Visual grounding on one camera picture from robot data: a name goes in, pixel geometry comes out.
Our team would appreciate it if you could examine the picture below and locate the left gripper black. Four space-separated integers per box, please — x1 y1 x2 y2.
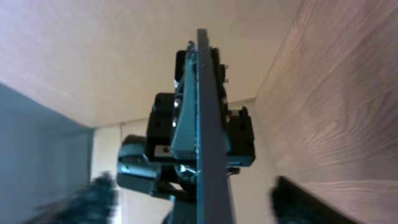
144 41 256 167

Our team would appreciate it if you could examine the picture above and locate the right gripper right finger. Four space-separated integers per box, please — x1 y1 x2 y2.
269 175 358 224

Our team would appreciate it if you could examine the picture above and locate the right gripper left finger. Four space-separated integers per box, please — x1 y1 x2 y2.
25 172 118 224

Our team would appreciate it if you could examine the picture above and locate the brown cardboard box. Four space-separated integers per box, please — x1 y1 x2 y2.
0 0 305 224

